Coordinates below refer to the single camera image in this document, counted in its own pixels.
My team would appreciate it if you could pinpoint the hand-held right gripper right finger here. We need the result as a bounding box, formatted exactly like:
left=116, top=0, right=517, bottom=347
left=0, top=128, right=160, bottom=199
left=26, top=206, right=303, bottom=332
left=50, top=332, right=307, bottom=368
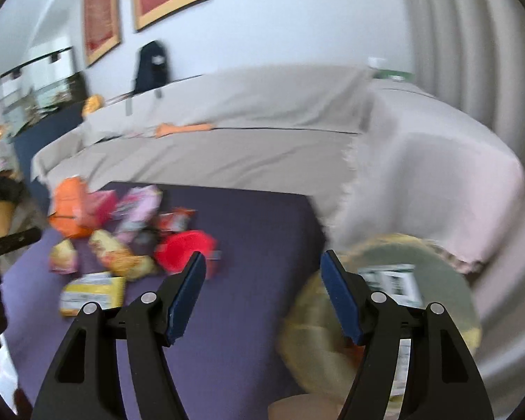
left=320, top=249, right=495, bottom=420

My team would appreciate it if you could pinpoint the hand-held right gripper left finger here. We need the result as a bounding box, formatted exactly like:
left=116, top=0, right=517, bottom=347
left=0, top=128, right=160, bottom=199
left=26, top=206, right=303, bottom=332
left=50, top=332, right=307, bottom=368
left=30, top=251, right=207, bottom=420

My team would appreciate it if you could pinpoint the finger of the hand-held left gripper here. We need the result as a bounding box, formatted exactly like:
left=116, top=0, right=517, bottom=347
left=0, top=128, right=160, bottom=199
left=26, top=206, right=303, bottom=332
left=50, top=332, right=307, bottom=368
left=0, top=226, right=43, bottom=260

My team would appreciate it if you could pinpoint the red orange snack packet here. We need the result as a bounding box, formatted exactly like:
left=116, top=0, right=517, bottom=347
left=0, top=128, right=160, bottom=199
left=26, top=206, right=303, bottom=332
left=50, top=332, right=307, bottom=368
left=156, top=208, right=197, bottom=233

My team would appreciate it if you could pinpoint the yellow green trash bin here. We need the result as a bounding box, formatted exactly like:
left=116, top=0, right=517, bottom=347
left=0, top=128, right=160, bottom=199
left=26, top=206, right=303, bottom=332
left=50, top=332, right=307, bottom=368
left=279, top=233, right=483, bottom=417

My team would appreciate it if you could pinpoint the pink cartoon tissue pack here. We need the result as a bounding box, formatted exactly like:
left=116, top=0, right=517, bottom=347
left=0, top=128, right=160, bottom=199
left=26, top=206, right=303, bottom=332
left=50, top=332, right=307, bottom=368
left=113, top=185, right=163, bottom=233

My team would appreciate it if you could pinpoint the red round plastic lid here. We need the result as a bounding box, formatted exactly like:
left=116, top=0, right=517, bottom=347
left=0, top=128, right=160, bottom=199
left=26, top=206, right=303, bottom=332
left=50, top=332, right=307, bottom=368
left=154, top=229, right=218, bottom=275

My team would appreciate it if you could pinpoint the black cloth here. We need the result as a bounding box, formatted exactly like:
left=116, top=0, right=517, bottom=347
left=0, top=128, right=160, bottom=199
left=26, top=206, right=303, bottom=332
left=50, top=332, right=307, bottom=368
left=0, top=176, right=26, bottom=205

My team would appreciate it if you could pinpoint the small yellow snack packet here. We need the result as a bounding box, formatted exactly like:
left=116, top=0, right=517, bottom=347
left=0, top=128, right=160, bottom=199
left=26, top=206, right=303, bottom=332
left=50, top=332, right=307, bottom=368
left=48, top=240, right=78, bottom=274

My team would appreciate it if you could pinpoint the white black printed paper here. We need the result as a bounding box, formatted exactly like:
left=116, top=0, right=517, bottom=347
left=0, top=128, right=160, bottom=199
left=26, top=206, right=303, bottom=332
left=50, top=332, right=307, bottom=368
left=358, top=264, right=419, bottom=308

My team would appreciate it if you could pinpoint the large orange snack packet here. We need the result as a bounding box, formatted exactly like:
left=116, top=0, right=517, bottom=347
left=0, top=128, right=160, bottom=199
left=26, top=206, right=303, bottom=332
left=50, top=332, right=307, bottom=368
left=48, top=176, right=98, bottom=239

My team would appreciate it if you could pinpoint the long yellow snack packet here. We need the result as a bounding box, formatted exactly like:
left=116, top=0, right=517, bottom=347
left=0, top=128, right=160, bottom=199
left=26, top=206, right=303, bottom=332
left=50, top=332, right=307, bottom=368
left=89, top=229, right=157, bottom=281

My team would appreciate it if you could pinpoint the pink tissue box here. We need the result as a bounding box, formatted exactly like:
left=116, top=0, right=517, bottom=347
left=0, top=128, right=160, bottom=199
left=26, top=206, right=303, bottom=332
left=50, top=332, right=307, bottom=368
left=86, top=190, right=119, bottom=228

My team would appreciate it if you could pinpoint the yellow flat snack box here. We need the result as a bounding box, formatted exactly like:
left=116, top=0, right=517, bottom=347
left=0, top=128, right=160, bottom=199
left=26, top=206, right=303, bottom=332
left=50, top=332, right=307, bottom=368
left=59, top=272, right=127, bottom=318

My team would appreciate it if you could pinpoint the navy blue sofa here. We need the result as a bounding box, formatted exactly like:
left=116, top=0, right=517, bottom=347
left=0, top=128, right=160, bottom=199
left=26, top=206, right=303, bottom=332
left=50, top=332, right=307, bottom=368
left=12, top=103, right=87, bottom=211

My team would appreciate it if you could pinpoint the yellow plush toy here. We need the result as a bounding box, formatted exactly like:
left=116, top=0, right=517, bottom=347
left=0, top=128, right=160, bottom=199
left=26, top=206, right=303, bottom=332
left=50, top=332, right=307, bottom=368
left=82, top=94, right=104, bottom=117

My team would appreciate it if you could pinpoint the glass fish tank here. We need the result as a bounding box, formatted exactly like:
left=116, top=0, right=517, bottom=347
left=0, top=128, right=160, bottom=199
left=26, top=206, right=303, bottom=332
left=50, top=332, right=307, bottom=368
left=0, top=46, right=89, bottom=128

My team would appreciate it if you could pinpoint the grey sofa cover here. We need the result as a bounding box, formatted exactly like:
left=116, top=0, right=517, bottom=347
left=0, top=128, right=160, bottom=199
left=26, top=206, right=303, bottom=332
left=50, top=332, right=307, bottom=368
left=30, top=65, right=525, bottom=268

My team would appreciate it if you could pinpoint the dark blue backpack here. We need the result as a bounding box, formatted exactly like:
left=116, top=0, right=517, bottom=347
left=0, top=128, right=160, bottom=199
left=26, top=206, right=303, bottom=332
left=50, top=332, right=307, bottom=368
left=132, top=40, right=172, bottom=98

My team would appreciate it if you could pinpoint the green white box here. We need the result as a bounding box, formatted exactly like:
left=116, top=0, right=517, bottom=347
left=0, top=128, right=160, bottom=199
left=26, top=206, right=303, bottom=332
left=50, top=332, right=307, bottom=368
left=366, top=58, right=417, bottom=82

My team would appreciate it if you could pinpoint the grey curtain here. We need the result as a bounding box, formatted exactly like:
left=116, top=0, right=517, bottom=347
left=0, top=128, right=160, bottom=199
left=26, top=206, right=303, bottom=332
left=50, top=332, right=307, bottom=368
left=396, top=0, right=525, bottom=403

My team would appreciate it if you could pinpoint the orange long-handled tool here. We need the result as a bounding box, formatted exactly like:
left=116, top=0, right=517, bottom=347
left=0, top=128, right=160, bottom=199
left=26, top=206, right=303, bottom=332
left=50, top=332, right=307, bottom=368
left=154, top=122, right=213, bottom=139

